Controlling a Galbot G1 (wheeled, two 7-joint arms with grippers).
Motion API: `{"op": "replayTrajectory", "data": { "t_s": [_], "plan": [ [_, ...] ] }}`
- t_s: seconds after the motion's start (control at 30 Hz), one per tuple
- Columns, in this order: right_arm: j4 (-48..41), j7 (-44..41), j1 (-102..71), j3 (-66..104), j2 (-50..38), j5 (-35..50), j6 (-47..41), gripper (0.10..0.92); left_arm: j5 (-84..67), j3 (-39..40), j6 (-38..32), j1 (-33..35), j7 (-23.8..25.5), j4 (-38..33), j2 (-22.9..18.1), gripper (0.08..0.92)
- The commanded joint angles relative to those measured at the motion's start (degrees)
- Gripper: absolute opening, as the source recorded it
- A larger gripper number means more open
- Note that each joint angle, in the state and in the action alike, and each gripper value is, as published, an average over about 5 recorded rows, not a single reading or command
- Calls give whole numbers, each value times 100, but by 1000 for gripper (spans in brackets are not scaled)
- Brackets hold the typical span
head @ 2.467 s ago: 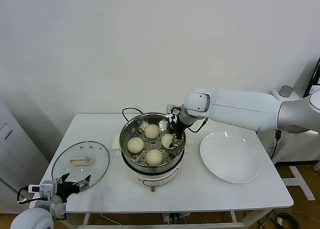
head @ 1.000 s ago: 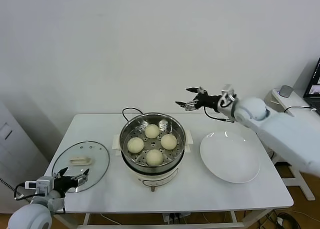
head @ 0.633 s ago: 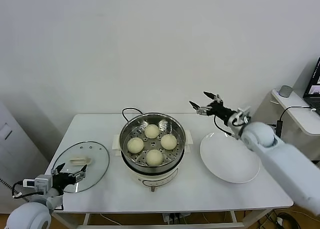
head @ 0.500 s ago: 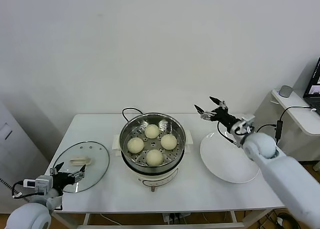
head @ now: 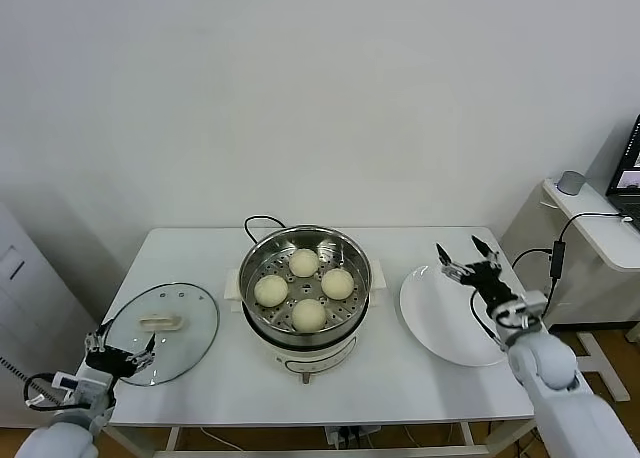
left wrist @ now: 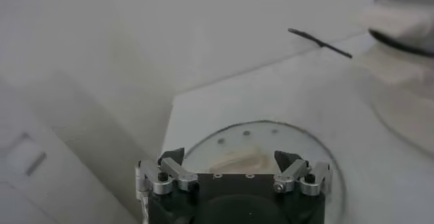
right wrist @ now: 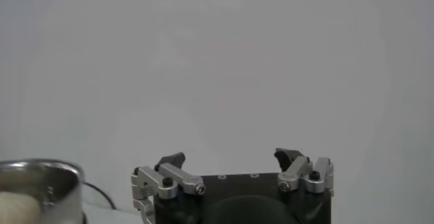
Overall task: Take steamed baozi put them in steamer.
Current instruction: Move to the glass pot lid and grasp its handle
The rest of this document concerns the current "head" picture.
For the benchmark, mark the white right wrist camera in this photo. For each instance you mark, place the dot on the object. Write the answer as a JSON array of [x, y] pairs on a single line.
[[530, 300]]

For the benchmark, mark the black laptop computer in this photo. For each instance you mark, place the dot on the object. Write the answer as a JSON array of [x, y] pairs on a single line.
[[627, 178]]

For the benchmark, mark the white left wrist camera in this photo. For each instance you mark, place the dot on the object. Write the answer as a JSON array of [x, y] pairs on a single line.
[[85, 390]]

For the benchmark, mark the perforated steel steamer basket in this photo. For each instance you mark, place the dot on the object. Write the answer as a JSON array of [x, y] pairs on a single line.
[[345, 252]]

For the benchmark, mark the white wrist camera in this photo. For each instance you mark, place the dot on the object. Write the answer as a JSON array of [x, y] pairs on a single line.
[[85, 390], [530, 300]]

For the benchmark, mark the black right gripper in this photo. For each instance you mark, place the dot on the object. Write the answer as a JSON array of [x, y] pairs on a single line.
[[490, 283]]

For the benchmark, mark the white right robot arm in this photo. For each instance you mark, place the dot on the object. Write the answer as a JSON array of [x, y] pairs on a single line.
[[545, 363]]

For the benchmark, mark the white electric cooker base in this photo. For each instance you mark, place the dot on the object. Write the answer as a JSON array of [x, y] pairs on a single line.
[[310, 360]]

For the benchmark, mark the white side desk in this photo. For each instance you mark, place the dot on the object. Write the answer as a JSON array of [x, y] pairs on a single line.
[[590, 238]]

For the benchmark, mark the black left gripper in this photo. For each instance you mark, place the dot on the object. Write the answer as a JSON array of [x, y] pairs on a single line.
[[109, 360]]

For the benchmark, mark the round glass pot lid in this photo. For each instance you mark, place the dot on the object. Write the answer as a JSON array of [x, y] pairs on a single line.
[[185, 328]]

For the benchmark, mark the white steamed baozi bun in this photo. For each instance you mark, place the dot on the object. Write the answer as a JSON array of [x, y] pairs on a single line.
[[303, 262], [270, 290], [308, 315], [337, 284]]

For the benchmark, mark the small grey cylinder speaker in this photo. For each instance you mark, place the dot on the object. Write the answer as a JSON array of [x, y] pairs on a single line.
[[571, 183]]

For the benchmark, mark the white table frame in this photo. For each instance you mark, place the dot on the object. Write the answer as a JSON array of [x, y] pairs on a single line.
[[172, 437]]

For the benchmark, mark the white cabinet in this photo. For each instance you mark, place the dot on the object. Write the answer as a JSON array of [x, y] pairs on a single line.
[[30, 303]]

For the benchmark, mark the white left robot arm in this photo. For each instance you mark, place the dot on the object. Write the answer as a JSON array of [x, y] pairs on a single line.
[[60, 435]]

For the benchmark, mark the round white plate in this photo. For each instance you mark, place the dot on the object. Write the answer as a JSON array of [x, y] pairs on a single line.
[[440, 318]]

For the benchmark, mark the white power strip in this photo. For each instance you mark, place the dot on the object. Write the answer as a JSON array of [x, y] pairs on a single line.
[[345, 435]]

